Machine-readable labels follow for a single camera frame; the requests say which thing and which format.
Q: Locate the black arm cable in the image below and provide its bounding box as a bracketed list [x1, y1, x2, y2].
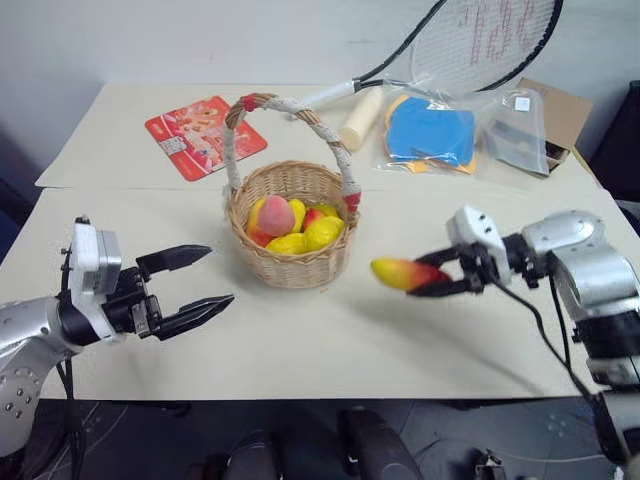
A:
[491, 249, 627, 465]
[54, 349, 87, 480]

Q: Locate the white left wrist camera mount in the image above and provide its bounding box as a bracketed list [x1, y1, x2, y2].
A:
[60, 215, 124, 346]

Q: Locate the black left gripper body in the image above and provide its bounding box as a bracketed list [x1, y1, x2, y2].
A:
[101, 266, 164, 342]

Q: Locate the yellow toy lemon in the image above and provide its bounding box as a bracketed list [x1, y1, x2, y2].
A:
[264, 232, 309, 257]
[302, 215, 346, 253]

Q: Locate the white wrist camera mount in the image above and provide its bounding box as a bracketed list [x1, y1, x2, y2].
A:
[60, 215, 124, 346]
[445, 204, 513, 287]

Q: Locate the clear bag with grey item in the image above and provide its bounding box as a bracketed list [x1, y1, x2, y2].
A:
[481, 88, 552, 177]

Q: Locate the pink toy peach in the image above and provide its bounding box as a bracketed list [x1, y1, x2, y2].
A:
[258, 194, 291, 237]

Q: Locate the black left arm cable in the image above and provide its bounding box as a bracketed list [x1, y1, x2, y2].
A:
[54, 349, 87, 480]

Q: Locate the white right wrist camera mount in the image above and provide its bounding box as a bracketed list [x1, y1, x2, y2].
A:
[445, 204, 513, 287]

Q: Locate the brown cardboard box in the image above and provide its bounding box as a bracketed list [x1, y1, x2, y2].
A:
[516, 76, 595, 177]

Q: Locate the dark chair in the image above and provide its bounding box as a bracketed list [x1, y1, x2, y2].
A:
[588, 78, 640, 202]

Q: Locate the plastic bag of foam sheets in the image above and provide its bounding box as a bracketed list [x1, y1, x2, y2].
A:
[371, 79, 502, 178]

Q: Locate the yellow red toy mango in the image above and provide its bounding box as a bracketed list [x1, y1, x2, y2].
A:
[301, 206, 327, 232]
[369, 256, 452, 293]
[247, 197, 274, 248]

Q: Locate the red snack packet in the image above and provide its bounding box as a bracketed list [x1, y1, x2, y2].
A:
[144, 95, 269, 183]

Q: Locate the black white tennis racket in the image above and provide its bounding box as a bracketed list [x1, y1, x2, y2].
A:
[286, 0, 566, 122]

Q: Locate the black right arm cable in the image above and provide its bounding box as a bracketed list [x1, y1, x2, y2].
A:
[491, 249, 627, 465]

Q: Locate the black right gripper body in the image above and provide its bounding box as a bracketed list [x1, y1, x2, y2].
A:
[449, 242, 499, 297]

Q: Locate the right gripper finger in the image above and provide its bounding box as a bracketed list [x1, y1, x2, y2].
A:
[413, 246, 464, 267]
[406, 276, 472, 300]

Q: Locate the dark rounded shape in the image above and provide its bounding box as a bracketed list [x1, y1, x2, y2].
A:
[337, 405, 427, 480]
[219, 428, 284, 480]

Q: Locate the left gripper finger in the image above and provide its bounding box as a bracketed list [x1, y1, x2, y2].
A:
[159, 293, 236, 343]
[135, 244, 214, 278]

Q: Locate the cream cylinder roll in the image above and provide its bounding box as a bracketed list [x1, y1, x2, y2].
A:
[340, 88, 386, 153]

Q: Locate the wicker basket with handle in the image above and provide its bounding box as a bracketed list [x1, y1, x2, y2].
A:
[221, 91, 363, 291]

